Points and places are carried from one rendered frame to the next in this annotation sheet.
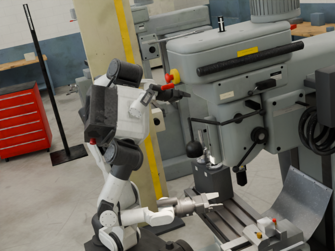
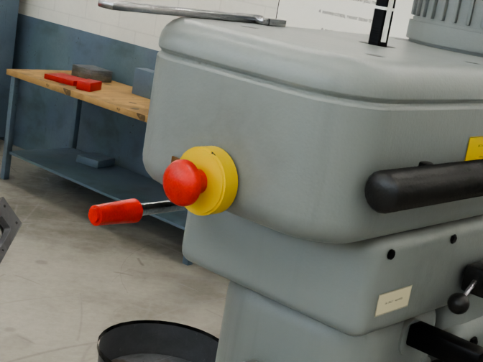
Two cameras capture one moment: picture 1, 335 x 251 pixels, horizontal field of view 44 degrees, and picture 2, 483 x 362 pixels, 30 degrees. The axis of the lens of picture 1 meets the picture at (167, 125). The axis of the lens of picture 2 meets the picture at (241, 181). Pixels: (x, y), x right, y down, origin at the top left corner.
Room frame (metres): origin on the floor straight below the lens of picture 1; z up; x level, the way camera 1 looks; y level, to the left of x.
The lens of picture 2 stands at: (0.95, 0.34, 1.94)
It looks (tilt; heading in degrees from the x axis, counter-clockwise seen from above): 13 degrees down; 325
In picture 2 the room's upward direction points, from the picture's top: 10 degrees clockwise
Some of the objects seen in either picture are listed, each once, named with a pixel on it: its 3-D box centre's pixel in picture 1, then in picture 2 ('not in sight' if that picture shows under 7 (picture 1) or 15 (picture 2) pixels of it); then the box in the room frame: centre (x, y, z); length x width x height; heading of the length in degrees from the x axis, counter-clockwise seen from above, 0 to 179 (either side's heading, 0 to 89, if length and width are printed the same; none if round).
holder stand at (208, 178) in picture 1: (211, 178); not in sight; (2.05, -0.19, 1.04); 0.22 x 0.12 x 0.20; 23
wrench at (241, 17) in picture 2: (175, 37); (197, 13); (1.72, -0.10, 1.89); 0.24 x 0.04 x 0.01; 109
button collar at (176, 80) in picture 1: (175, 76); (205, 180); (1.59, -0.07, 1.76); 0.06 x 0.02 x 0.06; 16
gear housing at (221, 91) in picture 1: (238, 78); (361, 232); (1.67, -0.33, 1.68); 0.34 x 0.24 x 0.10; 106
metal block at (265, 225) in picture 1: (266, 227); not in sight; (1.49, -0.34, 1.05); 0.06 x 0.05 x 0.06; 17
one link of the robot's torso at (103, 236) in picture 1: (119, 235); not in sight; (2.21, 0.42, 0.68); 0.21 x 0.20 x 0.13; 34
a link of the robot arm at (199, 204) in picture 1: (195, 205); not in sight; (1.65, -0.06, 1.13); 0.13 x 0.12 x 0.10; 1
